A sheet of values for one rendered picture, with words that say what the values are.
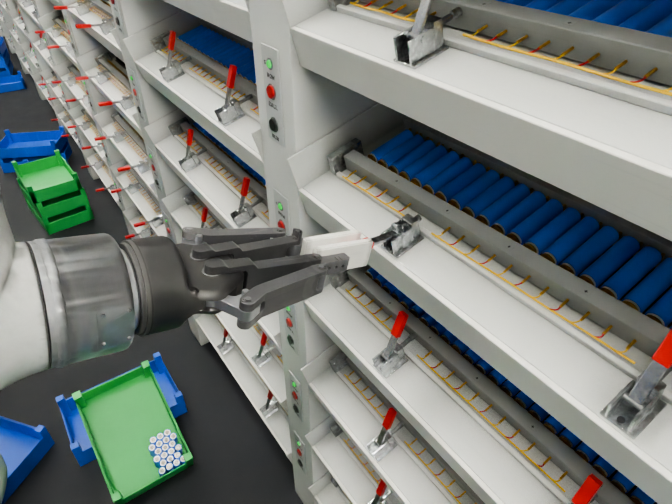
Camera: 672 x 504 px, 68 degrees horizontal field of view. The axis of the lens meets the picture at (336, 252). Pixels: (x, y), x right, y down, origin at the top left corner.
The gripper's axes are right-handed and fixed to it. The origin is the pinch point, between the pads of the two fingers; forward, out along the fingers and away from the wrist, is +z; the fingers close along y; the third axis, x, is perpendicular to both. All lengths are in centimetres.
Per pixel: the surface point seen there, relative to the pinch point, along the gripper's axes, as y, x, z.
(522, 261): 12.4, 4.1, 12.2
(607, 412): 25.8, -0.4, 7.1
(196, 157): -69, -18, 15
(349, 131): -17.7, 6.3, 13.5
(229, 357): -66, -79, 28
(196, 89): -60, 0, 10
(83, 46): -158, -13, 12
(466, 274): 8.3, 0.4, 10.5
